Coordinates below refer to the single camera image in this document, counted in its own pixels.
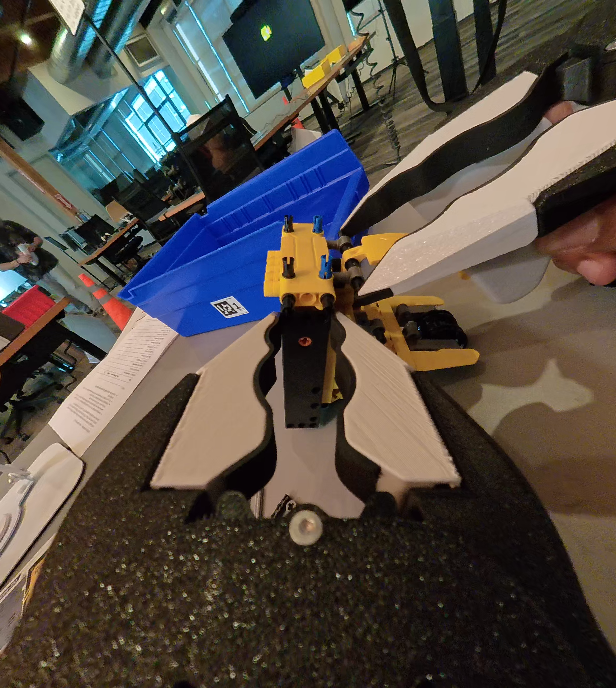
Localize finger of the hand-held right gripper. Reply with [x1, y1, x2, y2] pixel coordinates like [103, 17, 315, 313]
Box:
[358, 90, 616, 297]
[340, 70, 561, 237]

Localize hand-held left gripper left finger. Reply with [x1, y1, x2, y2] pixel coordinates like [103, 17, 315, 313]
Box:
[150, 313, 279, 496]

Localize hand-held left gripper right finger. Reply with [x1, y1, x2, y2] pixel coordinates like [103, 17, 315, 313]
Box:
[335, 312, 460, 498]

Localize yellow black toy brick model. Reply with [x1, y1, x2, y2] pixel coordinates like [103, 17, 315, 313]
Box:
[264, 214, 482, 431]

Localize person's right hand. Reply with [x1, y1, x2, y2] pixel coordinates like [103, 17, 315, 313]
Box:
[535, 189, 616, 287]

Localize wooden standing desk black legs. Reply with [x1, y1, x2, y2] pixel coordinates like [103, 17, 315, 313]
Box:
[380, 0, 510, 116]

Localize printed paper sheets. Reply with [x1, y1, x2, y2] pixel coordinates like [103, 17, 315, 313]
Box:
[48, 309, 181, 459]

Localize long wooden desk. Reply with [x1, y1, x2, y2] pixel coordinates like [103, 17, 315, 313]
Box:
[251, 31, 376, 138]

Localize orange traffic cone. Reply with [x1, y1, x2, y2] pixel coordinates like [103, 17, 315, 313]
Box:
[78, 272, 137, 332]

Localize yellow plastic bin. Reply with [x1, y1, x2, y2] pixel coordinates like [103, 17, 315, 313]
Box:
[300, 44, 347, 90]

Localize blue plastic bin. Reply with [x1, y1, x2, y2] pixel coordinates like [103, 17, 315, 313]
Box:
[118, 128, 371, 339]

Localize black TV monitor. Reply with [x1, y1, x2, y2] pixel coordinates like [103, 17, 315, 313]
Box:
[221, 0, 327, 101]

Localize red chair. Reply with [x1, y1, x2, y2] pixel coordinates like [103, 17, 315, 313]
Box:
[0, 284, 57, 330]

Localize black framed screen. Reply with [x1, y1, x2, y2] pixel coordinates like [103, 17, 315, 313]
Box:
[171, 95, 267, 204]

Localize yellow printed leaflet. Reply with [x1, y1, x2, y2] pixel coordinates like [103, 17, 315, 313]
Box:
[0, 529, 62, 688]

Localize white hanging sign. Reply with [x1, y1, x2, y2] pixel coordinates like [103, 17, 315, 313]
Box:
[47, 0, 87, 34]

